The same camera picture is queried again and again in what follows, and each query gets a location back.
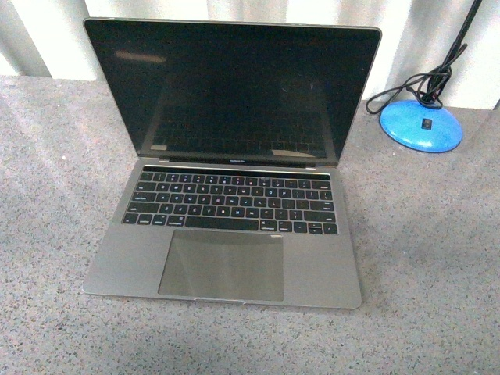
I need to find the black lamp pole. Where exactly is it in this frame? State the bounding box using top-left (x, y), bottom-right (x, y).
top-left (418, 0), bottom-right (482, 108)

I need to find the grey laptop computer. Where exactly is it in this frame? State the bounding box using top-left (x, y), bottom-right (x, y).
top-left (83, 18), bottom-right (381, 309)

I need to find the blue round lamp base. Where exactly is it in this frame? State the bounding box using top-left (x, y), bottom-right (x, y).
top-left (380, 100), bottom-right (463, 153)

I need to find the black lamp cable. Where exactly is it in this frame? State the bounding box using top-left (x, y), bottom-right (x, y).
top-left (365, 41), bottom-right (469, 116)

